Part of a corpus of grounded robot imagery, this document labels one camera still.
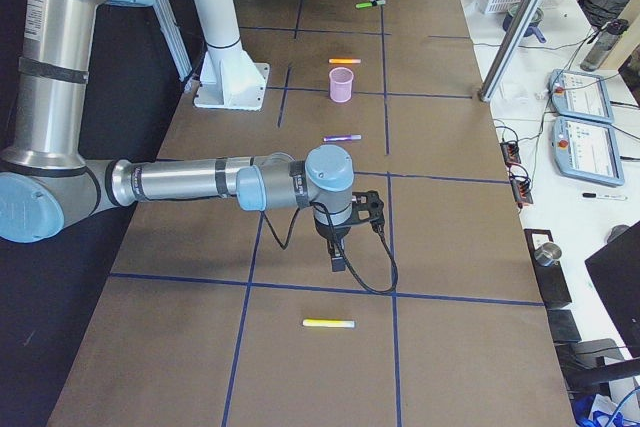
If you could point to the green marker pen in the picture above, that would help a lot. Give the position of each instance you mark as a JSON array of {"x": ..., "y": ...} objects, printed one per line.
[{"x": 370, "y": 4}]

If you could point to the yellow marker pen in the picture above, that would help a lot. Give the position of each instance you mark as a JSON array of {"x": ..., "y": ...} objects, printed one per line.
[{"x": 328, "y": 323}]

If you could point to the orange marker pen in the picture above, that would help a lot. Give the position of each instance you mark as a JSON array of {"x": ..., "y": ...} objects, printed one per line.
[{"x": 344, "y": 61}]

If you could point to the purple marker pen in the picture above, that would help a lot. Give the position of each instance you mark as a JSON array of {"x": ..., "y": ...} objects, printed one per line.
[{"x": 342, "y": 138}]

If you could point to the pink mesh pen holder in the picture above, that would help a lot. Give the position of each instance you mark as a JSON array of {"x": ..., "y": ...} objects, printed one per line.
[{"x": 340, "y": 84}]

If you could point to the black power strip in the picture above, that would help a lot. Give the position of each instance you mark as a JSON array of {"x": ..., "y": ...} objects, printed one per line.
[
  {"x": 511, "y": 152},
  {"x": 521, "y": 191}
]

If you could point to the metal cup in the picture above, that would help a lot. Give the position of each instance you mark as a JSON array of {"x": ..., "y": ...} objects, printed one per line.
[{"x": 547, "y": 254}]

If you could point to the upper teach pendant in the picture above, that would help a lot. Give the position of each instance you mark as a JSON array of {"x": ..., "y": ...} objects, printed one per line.
[{"x": 580, "y": 95}]

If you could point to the teach pendant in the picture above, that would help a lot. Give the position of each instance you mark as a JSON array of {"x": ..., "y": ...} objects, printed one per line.
[
  {"x": 580, "y": 95},
  {"x": 586, "y": 150}
]

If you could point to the lower teach pendant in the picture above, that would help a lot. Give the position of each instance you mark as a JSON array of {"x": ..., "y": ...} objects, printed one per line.
[{"x": 586, "y": 150}]

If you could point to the black marker on desk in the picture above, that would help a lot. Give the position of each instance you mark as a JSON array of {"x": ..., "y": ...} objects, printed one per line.
[{"x": 602, "y": 196}]

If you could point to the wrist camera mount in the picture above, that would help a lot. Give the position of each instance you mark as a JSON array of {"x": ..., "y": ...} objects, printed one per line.
[{"x": 367, "y": 207}]

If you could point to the aluminium frame post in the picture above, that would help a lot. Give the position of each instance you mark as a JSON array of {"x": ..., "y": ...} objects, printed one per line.
[{"x": 507, "y": 49}]

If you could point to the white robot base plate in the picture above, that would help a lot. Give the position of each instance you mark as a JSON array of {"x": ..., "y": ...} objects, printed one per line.
[{"x": 233, "y": 83}]

